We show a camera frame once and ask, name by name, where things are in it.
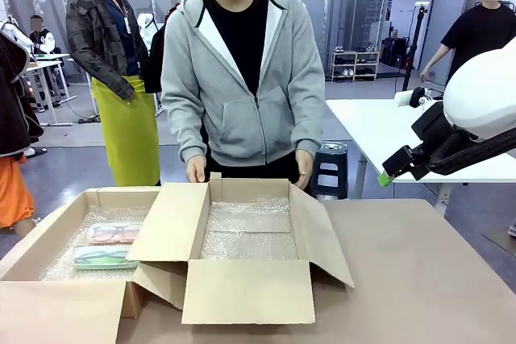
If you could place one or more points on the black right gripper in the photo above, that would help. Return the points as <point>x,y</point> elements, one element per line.
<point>403,162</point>

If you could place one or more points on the brown cardboard box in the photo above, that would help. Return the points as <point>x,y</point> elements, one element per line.
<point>248,293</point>
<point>60,312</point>

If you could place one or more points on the pink glasses case clear lid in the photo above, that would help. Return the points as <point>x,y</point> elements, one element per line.
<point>115,233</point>

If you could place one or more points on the green glasses case clear lid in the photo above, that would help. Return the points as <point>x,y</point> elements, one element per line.
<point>102,259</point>

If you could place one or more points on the person's right forearm grey sleeve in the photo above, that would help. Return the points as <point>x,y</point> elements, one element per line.
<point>181,126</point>

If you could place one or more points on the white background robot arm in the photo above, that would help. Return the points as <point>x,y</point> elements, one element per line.
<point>16,34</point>
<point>146,26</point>

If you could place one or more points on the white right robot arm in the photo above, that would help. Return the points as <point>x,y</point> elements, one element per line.
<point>483,90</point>

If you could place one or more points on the person's left forearm grey sleeve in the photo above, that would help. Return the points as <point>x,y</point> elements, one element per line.
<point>309,118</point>

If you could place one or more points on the person's left hand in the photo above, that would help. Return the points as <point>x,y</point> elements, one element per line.
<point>305,167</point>

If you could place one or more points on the person's right hand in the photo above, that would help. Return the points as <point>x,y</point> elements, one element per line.
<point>196,168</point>

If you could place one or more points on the white table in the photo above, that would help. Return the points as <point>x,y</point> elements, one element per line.
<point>363,130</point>

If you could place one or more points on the black plastic stool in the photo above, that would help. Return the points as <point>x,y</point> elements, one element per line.
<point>330,167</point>

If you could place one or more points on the black white handheld device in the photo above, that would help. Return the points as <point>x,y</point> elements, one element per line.
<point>417,97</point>

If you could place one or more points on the white shoe rack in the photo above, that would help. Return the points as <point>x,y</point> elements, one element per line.
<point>354,64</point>

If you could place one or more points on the black luggage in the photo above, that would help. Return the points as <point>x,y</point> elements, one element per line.
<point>393,52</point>

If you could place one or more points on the black tripod stand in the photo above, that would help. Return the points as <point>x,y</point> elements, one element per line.
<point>411,50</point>

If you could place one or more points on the clear bubble wrap sheet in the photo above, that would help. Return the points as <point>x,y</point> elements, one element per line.
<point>250,235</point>
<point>117,215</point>

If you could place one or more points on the person in black t-shirt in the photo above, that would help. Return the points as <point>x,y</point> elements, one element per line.
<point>475,34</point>

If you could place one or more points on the person in grey hoodie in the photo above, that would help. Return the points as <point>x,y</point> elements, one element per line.
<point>242,78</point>

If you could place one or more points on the black backpack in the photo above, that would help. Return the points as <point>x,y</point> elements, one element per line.
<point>155,62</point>

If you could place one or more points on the mannequin camouflage jacket yellow skirt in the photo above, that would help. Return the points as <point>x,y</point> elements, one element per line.
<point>121,78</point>

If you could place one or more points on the black white slipper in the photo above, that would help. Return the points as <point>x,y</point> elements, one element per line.
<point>35,152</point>

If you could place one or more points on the white background desk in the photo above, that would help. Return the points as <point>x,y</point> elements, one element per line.
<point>44,64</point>

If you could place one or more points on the seated person varsity jacket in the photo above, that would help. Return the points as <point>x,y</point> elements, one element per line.
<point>40,38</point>

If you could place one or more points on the mannequin black jacket orange skirt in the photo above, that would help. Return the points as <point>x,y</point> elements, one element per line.
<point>12,118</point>

